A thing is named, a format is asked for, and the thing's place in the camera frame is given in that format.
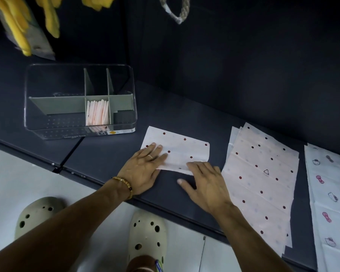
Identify person's left hand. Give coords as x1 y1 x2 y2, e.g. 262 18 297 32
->
116 143 168 196

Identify person's right hand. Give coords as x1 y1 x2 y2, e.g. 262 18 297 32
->
177 161 233 216

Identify white dotted packaging bag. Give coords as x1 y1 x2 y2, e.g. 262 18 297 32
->
141 126 210 176

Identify stack of polka dot bags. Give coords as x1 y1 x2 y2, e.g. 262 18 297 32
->
221 122 300 257

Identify pink bags row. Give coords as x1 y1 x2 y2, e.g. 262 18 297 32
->
104 99 111 126

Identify clear plastic organizer box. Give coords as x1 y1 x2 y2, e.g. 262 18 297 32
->
24 63 138 140

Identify person's right forearm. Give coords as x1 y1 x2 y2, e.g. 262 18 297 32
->
215 204 294 272

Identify person's left forearm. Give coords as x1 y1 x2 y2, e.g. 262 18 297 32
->
0 184 131 272

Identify person's right leg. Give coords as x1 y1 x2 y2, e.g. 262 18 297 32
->
127 255 159 272

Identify cream right clog shoe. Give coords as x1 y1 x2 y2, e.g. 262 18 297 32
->
127 210 168 272

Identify cream clog shoe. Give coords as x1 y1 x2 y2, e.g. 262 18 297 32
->
127 210 168 272
14 196 66 241

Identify cream left clog shoe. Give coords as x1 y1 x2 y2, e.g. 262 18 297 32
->
14 196 66 241

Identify dark blue sofa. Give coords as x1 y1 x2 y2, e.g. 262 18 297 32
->
0 0 340 272

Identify grey plush toy yellow feet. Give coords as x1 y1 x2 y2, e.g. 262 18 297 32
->
0 0 117 57

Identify brown bead bracelet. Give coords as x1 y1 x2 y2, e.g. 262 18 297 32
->
112 176 134 201

